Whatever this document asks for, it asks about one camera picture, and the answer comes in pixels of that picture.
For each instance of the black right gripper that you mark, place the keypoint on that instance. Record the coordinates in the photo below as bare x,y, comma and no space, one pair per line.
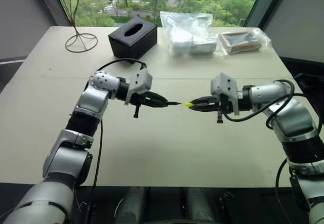
224,106

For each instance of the clear bag with brown frame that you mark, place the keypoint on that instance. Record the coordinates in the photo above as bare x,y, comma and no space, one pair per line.
243,42

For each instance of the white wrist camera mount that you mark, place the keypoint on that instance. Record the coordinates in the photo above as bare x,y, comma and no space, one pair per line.
141,81
225,86

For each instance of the dark rounded shape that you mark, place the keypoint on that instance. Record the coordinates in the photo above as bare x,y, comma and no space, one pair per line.
132,206

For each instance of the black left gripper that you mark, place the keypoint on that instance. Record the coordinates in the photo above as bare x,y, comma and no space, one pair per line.
143,100

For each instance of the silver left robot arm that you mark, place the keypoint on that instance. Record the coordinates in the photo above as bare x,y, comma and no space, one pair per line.
93,100

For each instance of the yellow marker cap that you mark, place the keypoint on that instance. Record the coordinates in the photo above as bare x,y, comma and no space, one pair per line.
188,104

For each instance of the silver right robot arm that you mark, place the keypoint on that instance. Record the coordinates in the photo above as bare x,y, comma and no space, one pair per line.
291,117

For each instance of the clear bag with grey packs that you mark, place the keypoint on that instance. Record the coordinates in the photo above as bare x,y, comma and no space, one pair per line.
187,32

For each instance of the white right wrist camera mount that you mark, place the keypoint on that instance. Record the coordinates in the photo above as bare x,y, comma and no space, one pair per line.
225,86

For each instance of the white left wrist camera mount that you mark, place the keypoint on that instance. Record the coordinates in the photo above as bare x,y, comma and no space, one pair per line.
141,81

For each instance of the black tissue box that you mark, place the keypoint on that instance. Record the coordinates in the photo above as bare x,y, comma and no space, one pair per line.
132,40

